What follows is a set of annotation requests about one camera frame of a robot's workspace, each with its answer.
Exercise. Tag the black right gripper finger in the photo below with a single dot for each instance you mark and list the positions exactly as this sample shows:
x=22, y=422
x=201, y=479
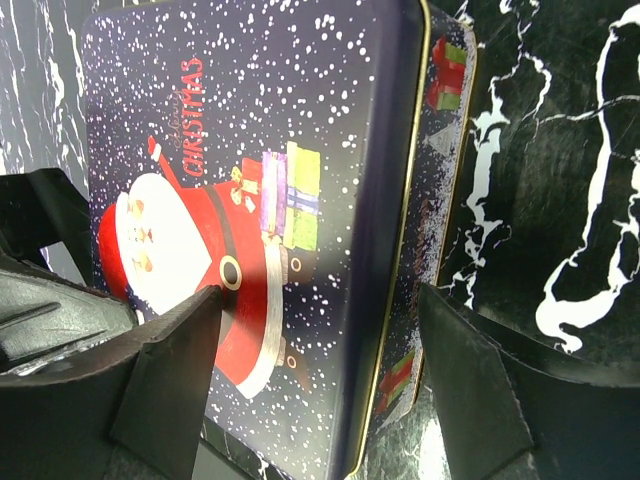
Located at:
x=511, y=407

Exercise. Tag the gold box lid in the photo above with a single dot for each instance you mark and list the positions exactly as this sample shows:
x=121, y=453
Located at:
x=261, y=147

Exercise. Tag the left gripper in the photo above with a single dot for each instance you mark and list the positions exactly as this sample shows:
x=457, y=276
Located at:
x=130, y=408

